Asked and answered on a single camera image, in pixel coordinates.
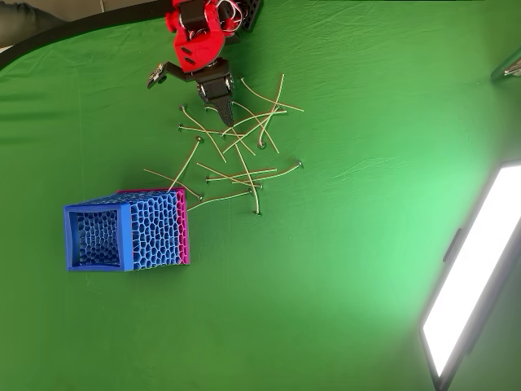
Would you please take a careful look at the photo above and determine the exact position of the candle wick with metal base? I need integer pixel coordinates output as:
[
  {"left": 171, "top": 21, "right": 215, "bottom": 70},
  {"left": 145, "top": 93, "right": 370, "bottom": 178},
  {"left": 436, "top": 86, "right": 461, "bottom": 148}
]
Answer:
[
  {"left": 196, "top": 162, "right": 264, "bottom": 191},
  {"left": 168, "top": 136, "right": 204, "bottom": 193},
  {"left": 218, "top": 108, "right": 289, "bottom": 138},
  {"left": 177, "top": 125, "right": 246, "bottom": 138},
  {"left": 143, "top": 168, "right": 204, "bottom": 201},
  {"left": 177, "top": 104, "right": 227, "bottom": 164},
  {"left": 230, "top": 160, "right": 304, "bottom": 184},
  {"left": 231, "top": 140, "right": 262, "bottom": 216},
  {"left": 256, "top": 72, "right": 286, "bottom": 150},
  {"left": 232, "top": 100, "right": 281, "bottom": 155},
  {"left": 204, "top": 104, "right": 256, "bottom": 157},
  {"left": 186, "top": 187, "right": 254, "bottom": 212},
  {"left": 239, "top": 77, "right": 305, "bottom": 112},
  {"left": 204, "top": 168, "right": 278, "bottom": 183},
  {"left": 221, "top": 106, "right": 282, "bottom": 155}
]

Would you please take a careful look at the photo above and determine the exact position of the blue and magenta mesh basket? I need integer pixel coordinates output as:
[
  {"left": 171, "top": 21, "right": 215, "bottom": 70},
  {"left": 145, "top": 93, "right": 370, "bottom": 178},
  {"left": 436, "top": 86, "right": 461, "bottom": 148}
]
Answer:
[{"left": 63, "top": 187, "right": 191, "bottom": 273}]

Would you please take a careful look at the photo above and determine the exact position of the green cloth with black rim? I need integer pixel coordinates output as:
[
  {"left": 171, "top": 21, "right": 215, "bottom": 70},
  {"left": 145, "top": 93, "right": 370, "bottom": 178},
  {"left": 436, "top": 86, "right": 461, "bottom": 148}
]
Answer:
[{"left": 0, "top": 0, "right": 521, "bottom": 391}]

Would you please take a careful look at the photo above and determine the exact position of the silver metal stand pole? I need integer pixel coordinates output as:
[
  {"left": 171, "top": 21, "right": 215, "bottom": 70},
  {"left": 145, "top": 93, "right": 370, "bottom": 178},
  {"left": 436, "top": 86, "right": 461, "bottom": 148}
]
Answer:
[{"left": 490, "top": 47, "right": 521, "bottom": 83}]

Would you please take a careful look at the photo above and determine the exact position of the bright LED light panel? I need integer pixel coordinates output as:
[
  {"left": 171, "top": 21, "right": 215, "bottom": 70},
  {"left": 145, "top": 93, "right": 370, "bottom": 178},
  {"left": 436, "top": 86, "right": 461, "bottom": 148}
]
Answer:
[{"left": 418, "top": 160, "right": 521, "bottom": 391}]

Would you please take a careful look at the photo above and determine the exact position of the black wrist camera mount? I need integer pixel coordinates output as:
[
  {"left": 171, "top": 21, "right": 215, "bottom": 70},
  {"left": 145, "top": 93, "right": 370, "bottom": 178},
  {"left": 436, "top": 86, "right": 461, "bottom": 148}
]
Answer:
[{"left": 147, "top": 61, "right": 192, "bottom": 90}]

